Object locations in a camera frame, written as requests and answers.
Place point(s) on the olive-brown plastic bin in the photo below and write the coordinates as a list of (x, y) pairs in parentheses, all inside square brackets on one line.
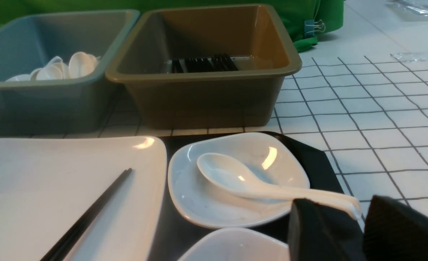
[(253, 35)]

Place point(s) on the clear plastic sheet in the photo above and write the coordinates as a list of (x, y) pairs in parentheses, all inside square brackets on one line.
[(411, 56)]

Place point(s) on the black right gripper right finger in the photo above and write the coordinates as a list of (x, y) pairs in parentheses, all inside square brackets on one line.
[(394, 232)]

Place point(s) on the bundle of black chopsticks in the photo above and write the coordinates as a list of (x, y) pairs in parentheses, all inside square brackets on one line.
[(217, 63)]

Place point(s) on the blue-grey plastic bin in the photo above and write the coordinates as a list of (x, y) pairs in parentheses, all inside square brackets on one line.
[(66, 105)]

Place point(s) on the pile of white spoons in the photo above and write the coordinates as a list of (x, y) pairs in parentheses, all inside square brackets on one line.
[(80, 64)]

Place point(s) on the large white square plate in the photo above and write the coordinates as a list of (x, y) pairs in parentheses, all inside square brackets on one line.
[(47, 184)]

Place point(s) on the white shallow bowl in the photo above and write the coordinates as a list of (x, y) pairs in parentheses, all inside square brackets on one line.
[(274, 159), (237, 244)]

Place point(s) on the black serving tray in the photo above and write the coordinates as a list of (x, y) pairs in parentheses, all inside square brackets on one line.
[(174, 235)]

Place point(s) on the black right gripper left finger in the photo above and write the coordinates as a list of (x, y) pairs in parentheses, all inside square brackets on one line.
[(321, 233)]

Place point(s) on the metal binder clip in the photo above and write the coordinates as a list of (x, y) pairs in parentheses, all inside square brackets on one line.
[(311, 27)]

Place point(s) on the white ceramic soup spoon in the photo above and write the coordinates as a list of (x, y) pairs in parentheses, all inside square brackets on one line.
[(233, 176)]

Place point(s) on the green cloth backdrop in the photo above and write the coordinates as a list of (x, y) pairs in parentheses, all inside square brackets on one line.
[(293, 13)]

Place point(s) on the black chopstick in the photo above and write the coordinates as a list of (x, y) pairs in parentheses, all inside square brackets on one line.
[(64, 245)]

